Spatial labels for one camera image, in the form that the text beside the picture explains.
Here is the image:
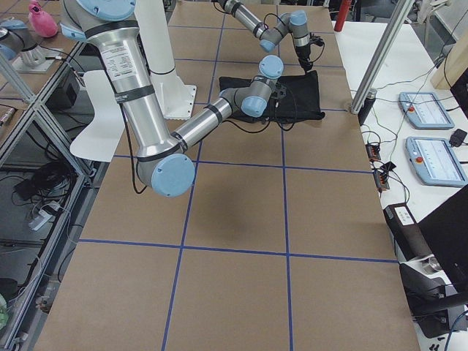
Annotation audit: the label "white plastic chair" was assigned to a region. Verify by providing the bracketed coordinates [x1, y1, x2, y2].
[69, 70, 124, 162]

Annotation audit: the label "pink plush toy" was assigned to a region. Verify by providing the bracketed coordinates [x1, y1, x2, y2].
[28, 1, 59, 38]

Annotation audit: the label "near teach pendant tablet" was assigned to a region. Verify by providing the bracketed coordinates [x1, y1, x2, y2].
[405, 137, 467, 188]

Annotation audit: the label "far teach pendant tablet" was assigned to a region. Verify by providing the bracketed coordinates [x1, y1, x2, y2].
[399, 92, 455, 130]

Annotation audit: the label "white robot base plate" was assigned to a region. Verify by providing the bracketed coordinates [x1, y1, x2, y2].
[158, 72, 197, 120]

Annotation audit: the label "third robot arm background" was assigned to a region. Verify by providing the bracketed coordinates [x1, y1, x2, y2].
[1, 18, 54, 74]

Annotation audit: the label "blue tape grid lines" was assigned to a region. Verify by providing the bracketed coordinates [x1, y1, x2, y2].
[78, 3, 399, 351]

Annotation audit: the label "red cylinder bottle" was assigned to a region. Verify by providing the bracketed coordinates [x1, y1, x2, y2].
[334, 0, 352, 32]

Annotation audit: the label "black monitor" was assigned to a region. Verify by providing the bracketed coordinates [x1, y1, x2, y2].
[418, 187, 467, 292]

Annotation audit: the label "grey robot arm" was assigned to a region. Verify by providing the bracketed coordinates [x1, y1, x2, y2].
[61, 1, 290, 197]
[215, 0, 313, 72]

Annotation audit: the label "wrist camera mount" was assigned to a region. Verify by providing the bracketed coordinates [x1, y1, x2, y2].
[271, 83, 290, 102]
[309, 33, 325, 47]

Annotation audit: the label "orange electronics board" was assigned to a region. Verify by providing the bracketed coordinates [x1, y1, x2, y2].
[365, 143, 381, 162]

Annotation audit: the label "teach pendant tablet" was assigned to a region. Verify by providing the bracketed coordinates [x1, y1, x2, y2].
[405, 137, 467, 188]
[399, 92, 455, 130]

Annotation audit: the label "aluminium frame post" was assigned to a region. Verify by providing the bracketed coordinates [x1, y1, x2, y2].
[350, 0, 414, 114]

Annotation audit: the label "black printed t-shirt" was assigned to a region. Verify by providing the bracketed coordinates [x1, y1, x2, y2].
[231, 70, 325, 124]

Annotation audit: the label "black water bottle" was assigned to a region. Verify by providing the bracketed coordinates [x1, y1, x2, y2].
[358, 88, 377, 126]

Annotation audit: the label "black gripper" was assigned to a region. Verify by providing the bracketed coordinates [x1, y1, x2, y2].
[295, 45, 312, 72]

